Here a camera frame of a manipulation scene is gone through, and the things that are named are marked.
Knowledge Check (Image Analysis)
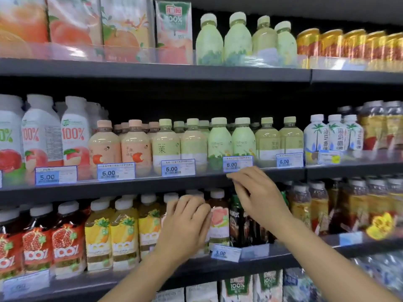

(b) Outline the person's right hand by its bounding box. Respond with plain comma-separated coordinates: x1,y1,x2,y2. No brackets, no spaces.
226,166,293,239

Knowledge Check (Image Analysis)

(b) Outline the person's left hand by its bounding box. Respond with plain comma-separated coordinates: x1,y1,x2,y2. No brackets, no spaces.
154,194,212,267

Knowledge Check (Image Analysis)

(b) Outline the person's right forearm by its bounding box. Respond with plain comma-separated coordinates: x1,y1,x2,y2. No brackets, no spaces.
270,215,402,302

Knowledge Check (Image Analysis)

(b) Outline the person's left forearm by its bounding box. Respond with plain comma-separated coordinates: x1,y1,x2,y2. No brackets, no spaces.
98,250,190,302

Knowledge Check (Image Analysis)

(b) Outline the white-cap juice bottle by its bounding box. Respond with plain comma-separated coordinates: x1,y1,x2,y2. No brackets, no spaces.
185,189,211,259
161,192,180,228

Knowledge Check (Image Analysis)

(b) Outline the yellow pineapple juice bottle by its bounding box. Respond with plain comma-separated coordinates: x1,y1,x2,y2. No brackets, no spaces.
138,194,162,260
110,198,140,271
84,199,113,272

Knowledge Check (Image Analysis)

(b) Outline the dark drink bottle green label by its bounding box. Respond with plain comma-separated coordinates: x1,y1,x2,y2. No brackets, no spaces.
229,194,251,248

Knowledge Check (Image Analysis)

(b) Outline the blue and white price tag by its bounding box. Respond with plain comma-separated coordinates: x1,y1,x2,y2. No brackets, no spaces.
2,269,50,300
161,159,196,177
35,165,78,186
222,155,254,173
97,162,136,181
211,244,242,263
276,152,305,168
339,232,363,247

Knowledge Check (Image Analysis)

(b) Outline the pink fruit label juice bottle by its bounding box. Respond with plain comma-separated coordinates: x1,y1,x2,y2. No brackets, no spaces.
206,189,230,250

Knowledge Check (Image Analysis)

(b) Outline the dark grey shelf board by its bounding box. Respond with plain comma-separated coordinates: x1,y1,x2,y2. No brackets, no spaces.
311,69,403,85
319,230,403,259
0,167,306,205
0,57,312,83
0,243,301,302
305,158,403,181

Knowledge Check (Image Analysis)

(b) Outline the green label green-cap bottle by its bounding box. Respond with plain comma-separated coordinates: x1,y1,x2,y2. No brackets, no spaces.
207,117,233,172
231,117,257,168

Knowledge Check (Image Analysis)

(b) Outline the clear green-cap tea bottle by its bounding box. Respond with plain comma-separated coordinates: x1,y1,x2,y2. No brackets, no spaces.
279,116,305,154
255,117,281,168

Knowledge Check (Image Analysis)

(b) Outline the cream label green-cap bottle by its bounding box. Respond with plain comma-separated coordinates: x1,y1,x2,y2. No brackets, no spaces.
152,119,181,176
180,118,208,174

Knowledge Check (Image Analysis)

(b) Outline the white drink carton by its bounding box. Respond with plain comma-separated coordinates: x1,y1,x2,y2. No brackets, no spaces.
185,281,219,302
154,288,185,302

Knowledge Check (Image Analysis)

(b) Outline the row of peach label bottles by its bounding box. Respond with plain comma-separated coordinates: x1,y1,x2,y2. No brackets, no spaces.
88,119,160,180

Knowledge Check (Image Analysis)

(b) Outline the white palm print coconut bottle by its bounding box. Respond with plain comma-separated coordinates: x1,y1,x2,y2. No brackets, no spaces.
326,114,346,152
343,115,365,152
304,114,327,165

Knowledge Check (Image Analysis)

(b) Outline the price tag with yellow sticker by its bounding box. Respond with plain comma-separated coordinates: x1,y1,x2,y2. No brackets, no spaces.
317,150,342,165

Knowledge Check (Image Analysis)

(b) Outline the red pomegranate juice bottle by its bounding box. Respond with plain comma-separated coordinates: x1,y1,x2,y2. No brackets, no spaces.
51,200,88,279
22,203,55,275
0,209,25,282

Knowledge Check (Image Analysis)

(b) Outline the blue print drink pack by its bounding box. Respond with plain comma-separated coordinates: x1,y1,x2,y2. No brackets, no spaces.
283,268,318,302

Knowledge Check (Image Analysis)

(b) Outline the row of yellow label tea bottles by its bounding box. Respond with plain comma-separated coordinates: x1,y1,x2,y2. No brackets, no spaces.
283,176,403,237

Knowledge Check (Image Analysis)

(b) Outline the white peach juice bottle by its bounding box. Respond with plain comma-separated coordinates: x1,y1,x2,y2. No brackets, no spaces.
21,94,64,183
61,96,92,181

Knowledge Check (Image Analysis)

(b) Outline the yellow flower promo tag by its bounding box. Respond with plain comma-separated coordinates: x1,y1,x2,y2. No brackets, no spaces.
366,212,395,241

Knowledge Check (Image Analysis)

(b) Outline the red yellow label tea bottle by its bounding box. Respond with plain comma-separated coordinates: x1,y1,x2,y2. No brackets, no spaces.
384,101,403,152
360,100,387,152

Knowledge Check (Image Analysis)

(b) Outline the green label cream-cap bottle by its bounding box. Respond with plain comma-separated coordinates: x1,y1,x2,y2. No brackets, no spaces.
195,13,224,66
274,21,298,68
224,11,253,66

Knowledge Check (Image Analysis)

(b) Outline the clear yellow-green tea bottle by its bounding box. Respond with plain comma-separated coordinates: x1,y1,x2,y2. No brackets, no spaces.
251,15,279,67

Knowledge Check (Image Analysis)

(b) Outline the wrapped pack of water bottles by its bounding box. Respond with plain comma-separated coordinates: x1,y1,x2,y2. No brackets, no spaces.
351,250,403,294

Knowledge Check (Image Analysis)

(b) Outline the gold and red drink can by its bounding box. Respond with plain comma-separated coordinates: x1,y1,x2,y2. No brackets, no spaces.
385,32,403,72
319,29,344,69
296,28,321,69
365,31,388,71
343,29,368,70

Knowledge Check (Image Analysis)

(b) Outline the green top peach juice carton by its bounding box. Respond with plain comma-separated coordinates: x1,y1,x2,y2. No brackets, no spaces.
155,0,193,65

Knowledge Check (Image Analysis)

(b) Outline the white apple juice bottle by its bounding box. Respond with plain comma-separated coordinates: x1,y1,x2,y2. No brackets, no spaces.
0,94,26,187

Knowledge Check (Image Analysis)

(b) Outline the peach print juice carton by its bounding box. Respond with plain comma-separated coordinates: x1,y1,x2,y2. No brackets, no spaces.
101,0,155,62
47,0,103,60

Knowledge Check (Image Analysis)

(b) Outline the orange print juice carton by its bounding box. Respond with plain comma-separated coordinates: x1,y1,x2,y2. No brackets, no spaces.
0,0,48,58

